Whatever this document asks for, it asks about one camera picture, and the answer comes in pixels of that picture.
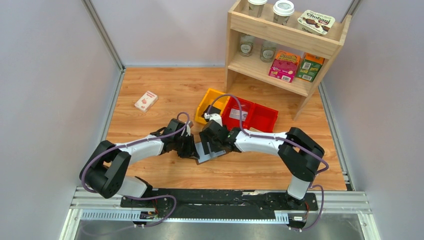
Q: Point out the paper cup left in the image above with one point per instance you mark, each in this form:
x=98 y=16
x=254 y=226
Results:
x=255 y=7

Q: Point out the Chobani yogurt cup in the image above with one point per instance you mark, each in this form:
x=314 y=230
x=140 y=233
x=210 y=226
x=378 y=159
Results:
x=315 y=23

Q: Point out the glass jar right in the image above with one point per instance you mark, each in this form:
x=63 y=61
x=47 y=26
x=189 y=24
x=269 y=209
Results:
x=268 y=51

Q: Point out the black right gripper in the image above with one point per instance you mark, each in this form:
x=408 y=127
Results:
x=212 y=140

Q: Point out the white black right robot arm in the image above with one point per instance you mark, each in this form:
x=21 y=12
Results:
x=298 y=151

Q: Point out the paper cup white lid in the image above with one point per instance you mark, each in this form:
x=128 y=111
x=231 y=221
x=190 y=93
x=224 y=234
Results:
x=283 y=10

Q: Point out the red plastic bin far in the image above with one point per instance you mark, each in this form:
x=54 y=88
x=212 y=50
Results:
x=261 y=118

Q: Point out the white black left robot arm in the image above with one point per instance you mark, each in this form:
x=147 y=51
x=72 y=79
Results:
x=105 y=172

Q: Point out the red plastic bin near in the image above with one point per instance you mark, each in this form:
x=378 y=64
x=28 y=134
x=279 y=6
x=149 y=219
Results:
x=232 y=103

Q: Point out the brown leather card holder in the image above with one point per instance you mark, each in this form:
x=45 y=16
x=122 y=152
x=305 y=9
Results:
x=204 y=157

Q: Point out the glass jar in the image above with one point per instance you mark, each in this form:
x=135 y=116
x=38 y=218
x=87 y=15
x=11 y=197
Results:
x=246 y=44
x=268 y=51

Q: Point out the pink orange snack box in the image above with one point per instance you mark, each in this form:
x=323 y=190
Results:
x=284 y=66

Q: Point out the red plastic bin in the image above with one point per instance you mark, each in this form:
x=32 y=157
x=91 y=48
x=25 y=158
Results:
x=232 y=103
x=261 y=118

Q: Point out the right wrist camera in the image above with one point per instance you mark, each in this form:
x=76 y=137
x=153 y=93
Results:
x=213 y=117

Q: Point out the card in red bin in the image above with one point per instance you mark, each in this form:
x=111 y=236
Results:
x=237 y=114

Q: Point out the aluminium table frame rail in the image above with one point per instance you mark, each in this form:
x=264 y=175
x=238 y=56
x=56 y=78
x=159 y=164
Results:
x=93 y=207

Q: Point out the white pink card box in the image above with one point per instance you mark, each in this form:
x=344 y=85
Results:
x=146 y=101

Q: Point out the wooden two-tier shelf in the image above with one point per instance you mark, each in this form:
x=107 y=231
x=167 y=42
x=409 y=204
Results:
x=287 y=38

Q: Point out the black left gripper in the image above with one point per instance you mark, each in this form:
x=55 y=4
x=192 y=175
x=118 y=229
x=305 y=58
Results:
x=185 y=145

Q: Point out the yellow plastic bin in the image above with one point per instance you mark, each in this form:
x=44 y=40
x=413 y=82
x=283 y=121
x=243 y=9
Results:
x=209 y=97

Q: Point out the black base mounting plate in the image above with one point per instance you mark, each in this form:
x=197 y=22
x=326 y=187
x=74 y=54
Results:
x=221 y=203

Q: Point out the green orange snack box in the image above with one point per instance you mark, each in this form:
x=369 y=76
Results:
x=309 y=67

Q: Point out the glass jar left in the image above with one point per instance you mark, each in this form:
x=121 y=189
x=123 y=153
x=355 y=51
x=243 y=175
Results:
x=246 y=44

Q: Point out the black card in yellow bin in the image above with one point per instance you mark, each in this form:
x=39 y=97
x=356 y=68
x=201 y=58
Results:
x=211 y=110

